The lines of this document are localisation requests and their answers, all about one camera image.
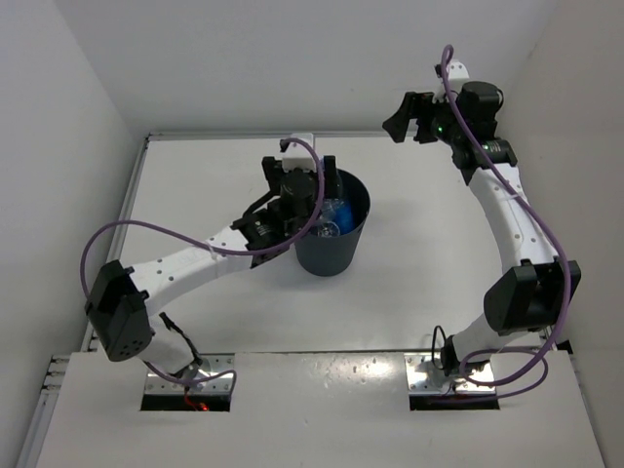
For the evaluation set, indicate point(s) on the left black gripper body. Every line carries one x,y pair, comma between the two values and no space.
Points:
315,176

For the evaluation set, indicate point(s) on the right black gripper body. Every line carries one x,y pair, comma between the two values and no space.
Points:
445,124

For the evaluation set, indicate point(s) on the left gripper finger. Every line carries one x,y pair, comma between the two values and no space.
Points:
273,173
331,175

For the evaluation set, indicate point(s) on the blue label bottle blue cap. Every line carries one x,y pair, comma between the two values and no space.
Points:
343,217

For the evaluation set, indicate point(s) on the clear crushed bottle blue cap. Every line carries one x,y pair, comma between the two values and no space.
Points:
327,229

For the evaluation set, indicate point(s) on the clear bottle white grey label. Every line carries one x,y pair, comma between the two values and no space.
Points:
327,211

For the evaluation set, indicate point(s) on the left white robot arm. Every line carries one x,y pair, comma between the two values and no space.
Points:
126,305

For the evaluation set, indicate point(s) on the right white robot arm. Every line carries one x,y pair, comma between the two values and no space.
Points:
479,340

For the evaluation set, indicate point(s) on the dark grey plastic bin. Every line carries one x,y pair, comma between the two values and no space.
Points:
330,256

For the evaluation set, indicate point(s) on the white front cover board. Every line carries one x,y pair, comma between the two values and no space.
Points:
298,410

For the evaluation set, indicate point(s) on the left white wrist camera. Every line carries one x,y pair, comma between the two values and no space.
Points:
294,156

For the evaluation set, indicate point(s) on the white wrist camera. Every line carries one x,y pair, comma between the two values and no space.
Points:
458,75
294,156

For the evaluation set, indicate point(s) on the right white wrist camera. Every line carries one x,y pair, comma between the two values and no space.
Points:
458,75

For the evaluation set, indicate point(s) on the left aluminium frame rail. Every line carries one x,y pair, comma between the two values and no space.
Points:
118,233

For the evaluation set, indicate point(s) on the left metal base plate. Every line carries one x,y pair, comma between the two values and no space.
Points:
215,377

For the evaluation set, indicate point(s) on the metal base plate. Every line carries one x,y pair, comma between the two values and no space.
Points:
425,380
215,377

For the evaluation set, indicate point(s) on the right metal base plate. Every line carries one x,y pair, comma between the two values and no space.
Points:
425,380

